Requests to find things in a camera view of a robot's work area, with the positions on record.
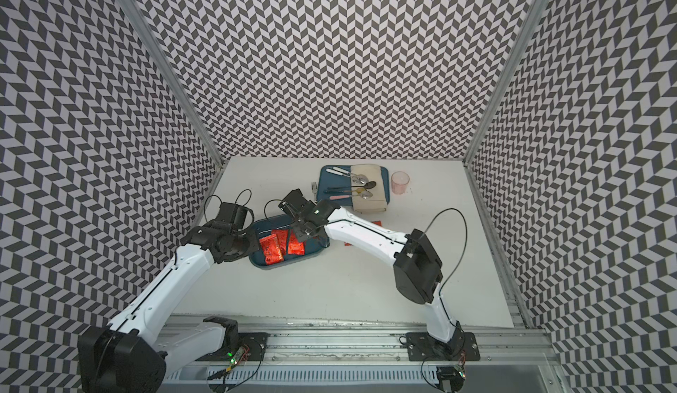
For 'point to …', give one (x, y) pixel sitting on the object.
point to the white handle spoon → (359, 178)
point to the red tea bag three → (271, 248)
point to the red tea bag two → (295, 247)
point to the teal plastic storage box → (264, 227)
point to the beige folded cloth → (377, 202)
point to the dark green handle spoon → (368, 186)
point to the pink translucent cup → (399, 180)
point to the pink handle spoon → (363, 195)
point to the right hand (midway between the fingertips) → (309, 228)
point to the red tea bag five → (281, 235)
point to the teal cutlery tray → (335, 183)
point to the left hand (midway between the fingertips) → (253, 248)
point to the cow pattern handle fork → (314, 189)
